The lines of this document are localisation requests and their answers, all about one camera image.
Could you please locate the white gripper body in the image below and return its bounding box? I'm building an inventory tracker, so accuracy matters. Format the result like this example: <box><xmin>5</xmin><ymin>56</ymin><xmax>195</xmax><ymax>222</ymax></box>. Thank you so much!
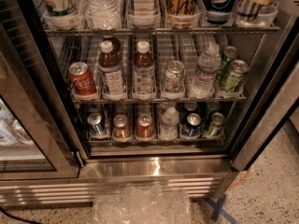
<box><xmin>278</xmin><ymin>0</ymin><xmax>299</xmax><ymax>17</ymax></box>

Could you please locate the blue silver redbull can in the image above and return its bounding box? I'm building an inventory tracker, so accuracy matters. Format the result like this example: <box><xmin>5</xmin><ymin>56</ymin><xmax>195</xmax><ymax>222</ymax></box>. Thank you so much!
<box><xmin>235</xmin><ymin>0</ymin><xmax>263</xmax><ymax>24</ymax></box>

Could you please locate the blue pepsi can top shelf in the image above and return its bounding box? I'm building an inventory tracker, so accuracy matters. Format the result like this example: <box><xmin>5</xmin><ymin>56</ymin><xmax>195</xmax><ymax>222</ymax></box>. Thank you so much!
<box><xmin>202</xmin><ymin>0</ymin><xmax>235</xmax><ymax>24</ymax></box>

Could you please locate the blue pepsi can shelf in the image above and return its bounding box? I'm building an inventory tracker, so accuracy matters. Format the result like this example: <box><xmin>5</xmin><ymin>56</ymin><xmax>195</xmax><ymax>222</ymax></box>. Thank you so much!
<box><xmin>181</xmin><ymin>113</ymin><xmax>202</xmax><ymax>137</ymax></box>
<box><xmin>202</xmin><ymin>0</ymin><xmax>235</xmax><ymax>24</ymax></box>

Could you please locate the rear green soda can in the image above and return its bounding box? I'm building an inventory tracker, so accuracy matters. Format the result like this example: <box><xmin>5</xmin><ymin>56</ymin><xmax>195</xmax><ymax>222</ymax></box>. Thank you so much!
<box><xmin>218</xmin><ymin>46</ymin><xmax>239</xmax><ymax>76</ymax></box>

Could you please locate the brown striped tall can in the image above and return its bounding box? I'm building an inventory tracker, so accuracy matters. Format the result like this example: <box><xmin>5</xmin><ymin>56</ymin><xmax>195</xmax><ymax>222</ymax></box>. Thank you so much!
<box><xmin>165</xmin><ymin>0</ymin><xmax>197</xmax><ymax>28</ymax></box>

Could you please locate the front green soda can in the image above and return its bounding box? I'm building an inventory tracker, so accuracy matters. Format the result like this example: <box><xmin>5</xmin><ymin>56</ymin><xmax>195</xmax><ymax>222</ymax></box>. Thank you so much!
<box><xmin>219</xmin><ymin>60</ymin><xmax>249</xmax><ymax>93</ymax></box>

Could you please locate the open right fridge door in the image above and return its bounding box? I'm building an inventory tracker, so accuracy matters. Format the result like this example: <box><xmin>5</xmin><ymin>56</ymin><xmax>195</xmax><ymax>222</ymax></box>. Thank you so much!
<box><xmin>232</xmin><ymin>18</ymin><xmax>299</xmax><ymax>171</ymax></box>

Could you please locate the clear water bottle middle shelf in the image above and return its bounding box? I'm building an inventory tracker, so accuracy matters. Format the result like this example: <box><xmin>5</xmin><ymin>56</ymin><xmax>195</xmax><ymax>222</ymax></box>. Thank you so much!
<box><xmin>191</xmin><ymin>42</ymin><xmax>221</xmax><ymax>98</ymax></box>

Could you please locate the clear water bottle shelf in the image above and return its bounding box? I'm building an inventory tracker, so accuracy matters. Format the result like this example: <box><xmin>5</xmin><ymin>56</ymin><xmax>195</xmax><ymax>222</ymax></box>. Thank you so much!
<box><xmin>85</xmin><ymin>0</ymin><xmax>121</xmax><ymax>30</ymax></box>
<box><xmin>160</xmin><ymin>107</ymin><xmax>179</xmax><ymax>140</ymax></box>
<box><xmin>191</xmin><ymin>42</ymin><xmax>221</xmax><ymax>98</ymax></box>

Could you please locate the white labelled bottle top shelf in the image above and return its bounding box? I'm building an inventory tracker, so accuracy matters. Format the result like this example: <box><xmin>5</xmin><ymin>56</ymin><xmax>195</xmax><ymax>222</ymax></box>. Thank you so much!
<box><xmin>128</xmin><ymin>0</ymin><xmax>159</xmax><ymax>29</ymax></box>

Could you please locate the white green soda can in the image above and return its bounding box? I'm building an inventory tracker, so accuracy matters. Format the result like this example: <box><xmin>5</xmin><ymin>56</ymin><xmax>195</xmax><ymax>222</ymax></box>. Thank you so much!
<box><xmin>163</xmin><ymin>61</ymin><xmax>185</xmax><ymax>93</ymax></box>

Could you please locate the green can bottom shelf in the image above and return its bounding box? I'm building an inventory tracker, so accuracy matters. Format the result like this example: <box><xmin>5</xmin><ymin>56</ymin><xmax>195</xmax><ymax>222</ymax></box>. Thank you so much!
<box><xmin>206</xmin><ymin>112</ymin><xmax>225</xmax><ymax>137</ymax></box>

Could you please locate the blue pepsi can bottom shelf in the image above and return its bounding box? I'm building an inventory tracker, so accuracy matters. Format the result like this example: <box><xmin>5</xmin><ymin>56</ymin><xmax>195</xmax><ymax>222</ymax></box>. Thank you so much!
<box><xmin>181</xmin><ymin>113</ymin><xmax>202</xmax><ymax>137</ymax></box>

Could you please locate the clear water bottle top shelf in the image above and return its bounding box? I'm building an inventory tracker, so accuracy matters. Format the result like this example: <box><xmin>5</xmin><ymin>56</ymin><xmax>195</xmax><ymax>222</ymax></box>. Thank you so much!
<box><xmin>85</xmin><ymin>0</ymin><xmax>121</xmax><ymax>30</ymax></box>

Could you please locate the clear water bottle bottom shelf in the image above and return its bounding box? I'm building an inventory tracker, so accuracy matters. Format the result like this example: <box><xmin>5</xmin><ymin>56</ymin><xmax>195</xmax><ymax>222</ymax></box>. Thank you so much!
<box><xmin>160</xmin><ymin>107</ymin><xmax>179</xmax><ymax>140</ymax></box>

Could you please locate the red can bottom shelf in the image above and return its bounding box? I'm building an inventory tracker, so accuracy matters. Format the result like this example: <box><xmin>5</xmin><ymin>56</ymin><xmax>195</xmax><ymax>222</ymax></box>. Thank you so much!
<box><xmin>136</xmin><ymin>114</ymin><xmax>153</xmax><ymax>138</ymax></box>

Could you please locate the orange brown can bottom shelf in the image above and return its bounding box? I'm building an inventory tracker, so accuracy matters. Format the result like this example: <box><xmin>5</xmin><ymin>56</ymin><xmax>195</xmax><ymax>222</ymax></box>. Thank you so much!
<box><xmin>113</xmin><ymin>115</ymin><xmax>131</xmax><ymax>139</ymax></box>

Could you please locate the white green tall can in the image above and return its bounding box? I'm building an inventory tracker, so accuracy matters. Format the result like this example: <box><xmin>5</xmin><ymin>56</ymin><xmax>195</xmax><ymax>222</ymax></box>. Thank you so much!
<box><xmin>43</xmin><ymin>0</ymin><xmax>79</xmax><ymax>30</ymax></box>

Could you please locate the red coca cola can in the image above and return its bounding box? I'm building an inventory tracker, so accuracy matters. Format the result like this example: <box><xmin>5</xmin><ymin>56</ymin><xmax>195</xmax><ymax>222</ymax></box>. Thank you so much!
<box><xmin>68</xmin><ymin>62</ymin><xmax>97</xmax><ymax>95</ymax></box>

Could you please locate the blue silver can bottom shelf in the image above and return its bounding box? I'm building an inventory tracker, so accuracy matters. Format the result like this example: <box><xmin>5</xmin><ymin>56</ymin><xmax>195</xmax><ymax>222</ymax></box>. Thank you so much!
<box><xmin>87</xmin><ymin>113</ymin><xmax>107</xmax><ymax>135</ymax></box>

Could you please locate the left glass fridge door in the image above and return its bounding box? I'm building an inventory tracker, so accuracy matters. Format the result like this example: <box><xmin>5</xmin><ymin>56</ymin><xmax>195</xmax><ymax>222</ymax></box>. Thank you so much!
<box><xmin>0</xmin><ymin>0</ymin><xmax>81</xmax><ymax>182</ymax></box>

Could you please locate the right brown tea bottle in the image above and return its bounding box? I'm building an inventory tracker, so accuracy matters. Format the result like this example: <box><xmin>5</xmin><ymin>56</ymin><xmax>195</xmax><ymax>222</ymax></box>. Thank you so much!
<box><xmin>132</xmin><ymin>41</ymin><xmax>156</xmax><ymax>95</ymax></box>

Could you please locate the brown tea bottle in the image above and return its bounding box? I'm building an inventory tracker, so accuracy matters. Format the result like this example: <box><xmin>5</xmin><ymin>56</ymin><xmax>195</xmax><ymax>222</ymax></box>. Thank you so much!
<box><xmin>99</xmin><ymin>41</ymin><xmax>126</xmax><ymax>101</ymax></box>
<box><xmin>132</xmin><ymin>41</ymin><xmax>156</xmax><ymax>95</ymax></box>
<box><xmin>104</xmin><ymin>35</ymin><xmax>122</xmax><ymax>56</ymax></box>

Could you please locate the rear brown tea bottle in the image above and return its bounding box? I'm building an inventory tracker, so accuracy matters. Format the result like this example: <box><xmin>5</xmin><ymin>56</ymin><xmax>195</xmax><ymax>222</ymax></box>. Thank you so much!
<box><xmin>104</xmin><ymin>35</ymin><xmax>122</xmax><ymax>56</ymax></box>

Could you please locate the left brown tea bottle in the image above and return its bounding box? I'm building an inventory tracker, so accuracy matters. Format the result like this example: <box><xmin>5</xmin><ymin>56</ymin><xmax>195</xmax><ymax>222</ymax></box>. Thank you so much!
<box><xmin>99</xmin><ymin>41</ymin><xmax>126</xmax><ymax>101</ymax></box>

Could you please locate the blue tape cross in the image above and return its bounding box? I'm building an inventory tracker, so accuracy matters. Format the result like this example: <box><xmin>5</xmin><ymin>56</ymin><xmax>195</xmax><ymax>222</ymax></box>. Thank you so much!
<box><xmin>204</xmin><ymin>194</ymin><xmax>237</xmax><ymax>224</ymax></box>

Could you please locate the clear crumpled plastic bag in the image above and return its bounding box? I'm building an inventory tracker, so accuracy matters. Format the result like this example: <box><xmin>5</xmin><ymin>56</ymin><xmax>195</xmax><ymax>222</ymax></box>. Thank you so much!
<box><xmin>91</xmin><ymin>185</ymin><xmax>192</xmax><ymax>224</ymax></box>

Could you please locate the orange cable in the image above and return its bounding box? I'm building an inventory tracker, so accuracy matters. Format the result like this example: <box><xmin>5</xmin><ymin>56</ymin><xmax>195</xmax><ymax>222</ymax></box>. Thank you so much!
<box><xmin>226</xmin><ymin>166</ymin><xmax>254</xmax><ymax>192</ymax></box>

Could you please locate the top wire shelf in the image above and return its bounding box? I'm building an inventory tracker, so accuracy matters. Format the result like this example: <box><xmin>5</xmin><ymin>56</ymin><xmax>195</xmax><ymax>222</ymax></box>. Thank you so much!
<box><xmin>45</xmin><ymin>24</ymin><xmax>279</xmax><ymax>36</ymax></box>

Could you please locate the wire shelf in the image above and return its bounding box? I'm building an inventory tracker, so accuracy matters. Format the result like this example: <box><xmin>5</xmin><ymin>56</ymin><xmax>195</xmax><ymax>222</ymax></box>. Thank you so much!
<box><xmin>45</xmin><ymin>24</ymin><xmax>279</xmax><ymax>36</ymax></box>
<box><xmin>88</xmin><ymin>134</ymin><xmax>226</xmax><ymax>146</ymax></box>
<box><xmin>71</xmin><ymin>92</ymin><xmax>246</xmax><ymax>104</ymax></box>

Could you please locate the middle wire shelf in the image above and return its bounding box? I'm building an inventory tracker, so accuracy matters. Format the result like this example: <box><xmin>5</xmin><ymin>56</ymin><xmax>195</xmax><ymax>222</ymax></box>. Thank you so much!
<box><xmin>71</xmin><ymin>92</ymin><xmax>246</xmax><ymax>104</ymax></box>

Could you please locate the bottom wire shelf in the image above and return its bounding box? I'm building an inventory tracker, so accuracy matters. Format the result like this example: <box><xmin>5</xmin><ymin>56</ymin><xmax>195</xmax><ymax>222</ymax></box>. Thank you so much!
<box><xmin>88</xmin><ymin>134</ymin><xmax>226</xmax><ymax>146</ymax></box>

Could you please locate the black cable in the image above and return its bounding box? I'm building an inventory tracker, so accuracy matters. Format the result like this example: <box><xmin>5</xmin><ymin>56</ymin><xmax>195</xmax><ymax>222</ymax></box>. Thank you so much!
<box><xmin>0</xmin><ymin>205</ymin><xmax>43</xmax><ymax>224</ymax></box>

